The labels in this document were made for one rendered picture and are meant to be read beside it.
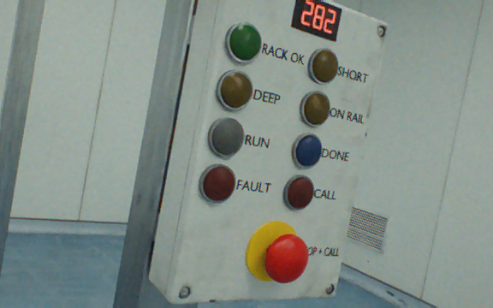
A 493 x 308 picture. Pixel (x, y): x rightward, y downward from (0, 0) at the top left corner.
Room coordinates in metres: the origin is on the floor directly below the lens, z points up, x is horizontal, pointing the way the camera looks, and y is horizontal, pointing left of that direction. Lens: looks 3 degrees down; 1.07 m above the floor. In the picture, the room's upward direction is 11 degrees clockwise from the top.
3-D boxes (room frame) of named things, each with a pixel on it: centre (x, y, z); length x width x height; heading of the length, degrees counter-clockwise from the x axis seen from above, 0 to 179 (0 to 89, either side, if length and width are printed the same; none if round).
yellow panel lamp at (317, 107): (0.42, -0.05, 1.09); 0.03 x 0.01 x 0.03; 123
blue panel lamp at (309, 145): (0.42, -0.05, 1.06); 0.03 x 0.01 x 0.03; 123
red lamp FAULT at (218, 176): (0.38, 0.02, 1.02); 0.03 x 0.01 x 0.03; 123
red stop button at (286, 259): (0.41, -0.04, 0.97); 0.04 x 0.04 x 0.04; 33
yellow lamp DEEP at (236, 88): (0.38, 0.02, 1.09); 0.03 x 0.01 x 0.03; 123
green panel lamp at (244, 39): (0.38, 0.02, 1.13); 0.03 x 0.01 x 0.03; 123
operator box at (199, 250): (0.44, -0.02, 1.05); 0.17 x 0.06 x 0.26; 123
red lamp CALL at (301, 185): (0.42, -0.05, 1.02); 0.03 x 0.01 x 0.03; 123
